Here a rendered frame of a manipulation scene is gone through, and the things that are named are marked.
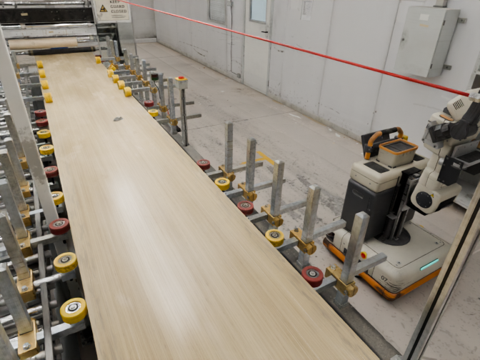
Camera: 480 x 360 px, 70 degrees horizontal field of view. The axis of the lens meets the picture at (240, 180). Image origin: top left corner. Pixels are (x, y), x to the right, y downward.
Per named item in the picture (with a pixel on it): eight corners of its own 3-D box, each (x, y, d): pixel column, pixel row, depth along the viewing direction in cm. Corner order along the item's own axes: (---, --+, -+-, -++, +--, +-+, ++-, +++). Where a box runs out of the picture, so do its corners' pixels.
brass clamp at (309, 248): (298, 235, 163) (299, 226, 161) (316, 252, 153) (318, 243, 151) (288, 239, 161) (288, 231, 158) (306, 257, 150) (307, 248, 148)
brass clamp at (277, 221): (268, 211, 183) (269, 203, 180) (283, 225, 173) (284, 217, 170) (259, 214, 180) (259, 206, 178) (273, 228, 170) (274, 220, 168)
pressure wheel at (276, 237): (277, 263, 147) (279, 242, 141) (261, 256, 150) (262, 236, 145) (284, 251, 153) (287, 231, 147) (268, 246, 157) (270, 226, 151)
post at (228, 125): (229, 191, 220) (230, 119, 196) (232, 193, 217) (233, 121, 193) (224, 192, 218) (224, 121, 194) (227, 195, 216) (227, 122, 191)
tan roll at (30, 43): (115, 43, 502) (113, 34, 496) (117, 44, 493) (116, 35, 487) (1, 49, 441) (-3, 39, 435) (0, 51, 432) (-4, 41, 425)
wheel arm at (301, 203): (308, 202, 190) (308, 196, 188) (312, 206, 188) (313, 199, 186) (239, 225, 172) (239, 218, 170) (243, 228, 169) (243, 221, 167)
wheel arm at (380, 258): (379, 258, 153) (381, 251, 151) (386, 263, 150) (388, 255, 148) (301, 294, 134) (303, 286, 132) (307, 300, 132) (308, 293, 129)
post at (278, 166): (273, 238, 183) (280, 157, 159) (276, 242, 181) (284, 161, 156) (267, 240, 182) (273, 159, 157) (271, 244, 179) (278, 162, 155)
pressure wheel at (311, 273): (323, 296, 132) (328, 275, 126) (308, 305, 128) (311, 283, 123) (309, 283, 138) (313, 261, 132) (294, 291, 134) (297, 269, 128)
